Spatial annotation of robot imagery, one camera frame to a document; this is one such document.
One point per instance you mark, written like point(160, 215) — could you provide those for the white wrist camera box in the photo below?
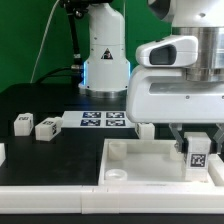
point(171, 51)

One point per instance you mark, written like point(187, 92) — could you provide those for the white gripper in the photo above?
point(162, 95)

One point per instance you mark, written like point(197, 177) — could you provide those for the white front fence rail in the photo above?
point(115, 200)

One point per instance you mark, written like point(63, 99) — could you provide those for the white left fence rail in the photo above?
point(2, 153)

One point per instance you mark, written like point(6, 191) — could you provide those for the white fence rail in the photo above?
point(216, 170)
point(115, 200)
point(2, 153)

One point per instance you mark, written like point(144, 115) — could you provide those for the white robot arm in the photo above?
point(106, 71)

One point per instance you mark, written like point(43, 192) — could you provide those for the white right fence rail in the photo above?
point(216, 170)

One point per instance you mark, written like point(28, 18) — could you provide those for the white sheet with markers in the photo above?
point(95, 119)

